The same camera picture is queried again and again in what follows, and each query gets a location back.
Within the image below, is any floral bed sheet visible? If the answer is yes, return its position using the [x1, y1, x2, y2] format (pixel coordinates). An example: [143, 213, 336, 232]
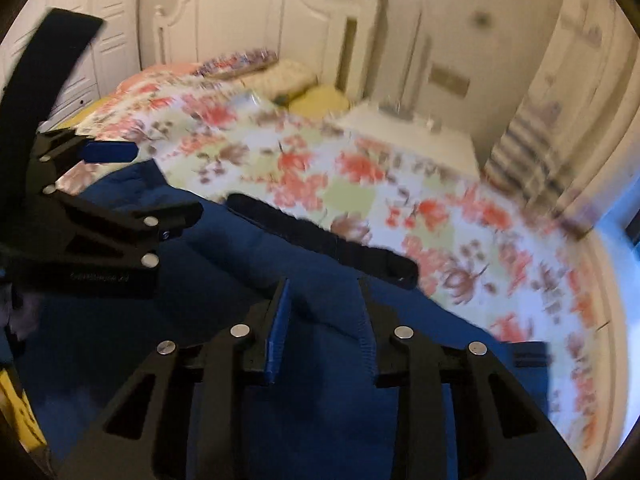
[50, 71, 617, 443]

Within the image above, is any black strap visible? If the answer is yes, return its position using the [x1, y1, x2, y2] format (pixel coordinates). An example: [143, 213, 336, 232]
[0, 7, 105, 134]

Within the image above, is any white window sill bench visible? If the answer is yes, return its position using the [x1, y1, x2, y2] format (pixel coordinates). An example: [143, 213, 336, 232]
[550, 195, 637, 463]

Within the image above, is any navy blue puffer jacket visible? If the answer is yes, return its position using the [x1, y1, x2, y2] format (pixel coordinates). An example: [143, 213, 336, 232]
[10, 160, 552, 480]

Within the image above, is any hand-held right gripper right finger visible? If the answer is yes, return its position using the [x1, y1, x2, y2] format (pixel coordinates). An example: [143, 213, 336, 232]
[357, 277, 587, 480]

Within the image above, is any yellow bed sheet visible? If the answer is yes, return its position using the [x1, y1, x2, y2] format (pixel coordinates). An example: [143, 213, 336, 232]
[0, 364, 47, 457]

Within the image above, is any yellow pillow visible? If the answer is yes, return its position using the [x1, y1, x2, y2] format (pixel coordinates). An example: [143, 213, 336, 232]
[287, 84, 349, 117]

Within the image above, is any slim white desk lamp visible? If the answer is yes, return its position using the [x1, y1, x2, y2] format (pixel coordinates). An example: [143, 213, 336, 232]
[384, 5, 432, 117]

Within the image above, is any white bed headboard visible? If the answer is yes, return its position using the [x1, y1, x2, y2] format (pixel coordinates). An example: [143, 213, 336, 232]
[151, 0, 387, 107]

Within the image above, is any cream pillow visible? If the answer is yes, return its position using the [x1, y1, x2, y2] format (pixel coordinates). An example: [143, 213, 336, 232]
[239, 58, 317, 99]

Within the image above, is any white nightstand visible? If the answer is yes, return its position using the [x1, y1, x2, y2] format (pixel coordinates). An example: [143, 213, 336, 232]
[334, 102, 482, 177]

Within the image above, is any embroidered colourful pillow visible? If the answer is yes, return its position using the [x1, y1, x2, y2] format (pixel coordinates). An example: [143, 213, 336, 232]
[199, 48, 279, 79]

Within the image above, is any printed cream curtain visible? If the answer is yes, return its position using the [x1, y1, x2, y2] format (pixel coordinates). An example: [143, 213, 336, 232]
[481, 0, 622, 227]

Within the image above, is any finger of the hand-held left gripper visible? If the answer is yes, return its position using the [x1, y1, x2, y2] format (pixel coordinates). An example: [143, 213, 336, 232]
[34, 129, 140, 182]
[44, 186, 204, 269]

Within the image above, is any white wardrobe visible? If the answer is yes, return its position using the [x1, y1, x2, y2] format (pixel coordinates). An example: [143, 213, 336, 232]
[9, 0, 147, 122]

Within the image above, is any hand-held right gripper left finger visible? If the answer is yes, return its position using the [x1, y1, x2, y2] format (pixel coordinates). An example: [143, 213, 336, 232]
[59, 277, 292, 480]

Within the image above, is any gold wall socket panel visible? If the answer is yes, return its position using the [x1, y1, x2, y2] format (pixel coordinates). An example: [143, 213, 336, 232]
[429, 64, 472, 94]

